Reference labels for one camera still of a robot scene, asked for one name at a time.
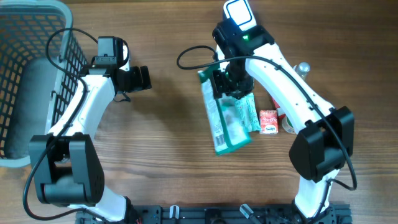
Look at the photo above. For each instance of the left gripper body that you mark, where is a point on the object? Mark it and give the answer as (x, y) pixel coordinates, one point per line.
(133, 80)

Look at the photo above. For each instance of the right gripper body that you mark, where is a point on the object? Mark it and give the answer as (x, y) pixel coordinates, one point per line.
(231, 83)

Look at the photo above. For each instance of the light green wipes sachet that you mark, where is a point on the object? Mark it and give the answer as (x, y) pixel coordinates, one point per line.
(247, 112)

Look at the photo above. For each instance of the red snack stick packet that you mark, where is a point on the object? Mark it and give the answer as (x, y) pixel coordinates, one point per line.
(280, 112)

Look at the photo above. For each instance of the green 3M gloves package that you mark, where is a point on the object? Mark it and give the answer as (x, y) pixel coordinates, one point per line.
(227, 129)

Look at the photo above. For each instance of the small red patterned box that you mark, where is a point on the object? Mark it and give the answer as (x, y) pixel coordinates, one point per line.
(268, 121)

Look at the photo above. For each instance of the green lid white jar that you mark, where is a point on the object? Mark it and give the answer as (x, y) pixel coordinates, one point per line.
(287, 126)

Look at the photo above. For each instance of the yellow liquid bottle silver cap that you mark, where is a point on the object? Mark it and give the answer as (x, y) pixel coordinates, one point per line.
(302, 69)

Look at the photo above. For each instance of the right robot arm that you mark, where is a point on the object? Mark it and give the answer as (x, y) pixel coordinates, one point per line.
(324, 142)

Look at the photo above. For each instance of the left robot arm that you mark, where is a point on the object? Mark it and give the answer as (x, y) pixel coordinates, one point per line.
(66, 170)

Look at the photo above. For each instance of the white barcode scanner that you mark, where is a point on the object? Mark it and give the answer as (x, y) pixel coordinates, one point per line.
(240, 12)

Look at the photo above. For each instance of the dark grey mesh basket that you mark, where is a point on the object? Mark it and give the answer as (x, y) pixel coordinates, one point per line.
(39, 59)

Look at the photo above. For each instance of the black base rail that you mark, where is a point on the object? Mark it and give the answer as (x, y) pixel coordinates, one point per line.
(276, 213)

